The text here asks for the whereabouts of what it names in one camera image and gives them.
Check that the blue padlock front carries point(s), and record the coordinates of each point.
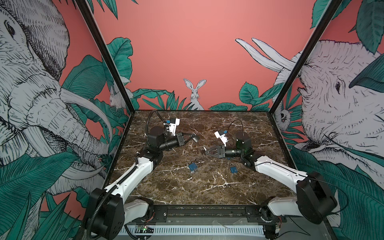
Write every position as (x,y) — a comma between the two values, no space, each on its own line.
(233,169)

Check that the left black frame post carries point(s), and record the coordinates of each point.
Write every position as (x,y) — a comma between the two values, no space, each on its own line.
(99,40)

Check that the white ventilated cable duct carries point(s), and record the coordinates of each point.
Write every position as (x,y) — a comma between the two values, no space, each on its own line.
(210,230)

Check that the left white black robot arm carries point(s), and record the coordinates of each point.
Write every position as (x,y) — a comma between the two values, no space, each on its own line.
(117,193)

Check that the small green circuit board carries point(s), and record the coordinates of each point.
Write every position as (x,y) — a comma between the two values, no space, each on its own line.
(144,230)

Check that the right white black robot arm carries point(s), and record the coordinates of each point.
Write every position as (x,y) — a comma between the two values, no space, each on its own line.
(313,199)

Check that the black padlock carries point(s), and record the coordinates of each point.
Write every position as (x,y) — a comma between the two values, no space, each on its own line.
(195,138)

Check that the black frame post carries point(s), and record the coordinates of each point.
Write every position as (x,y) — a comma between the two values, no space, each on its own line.
(99,40)
(324,21)

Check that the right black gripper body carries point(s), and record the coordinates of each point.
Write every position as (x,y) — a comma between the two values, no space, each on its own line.
(234,152)

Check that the blue padlock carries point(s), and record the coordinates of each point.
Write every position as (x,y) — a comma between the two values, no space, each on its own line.
(233,169)
(193,167)

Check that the right black frame post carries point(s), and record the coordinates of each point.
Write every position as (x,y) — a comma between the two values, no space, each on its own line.
(324,21)

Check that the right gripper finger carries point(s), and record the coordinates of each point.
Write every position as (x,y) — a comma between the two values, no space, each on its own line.
(215,155)
(210,149)

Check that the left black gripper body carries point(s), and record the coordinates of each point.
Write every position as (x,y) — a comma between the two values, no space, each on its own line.
(172,142)

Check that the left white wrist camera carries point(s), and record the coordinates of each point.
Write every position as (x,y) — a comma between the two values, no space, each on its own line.
(171,125)

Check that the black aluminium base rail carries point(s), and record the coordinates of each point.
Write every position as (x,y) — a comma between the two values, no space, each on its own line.
(192,211)

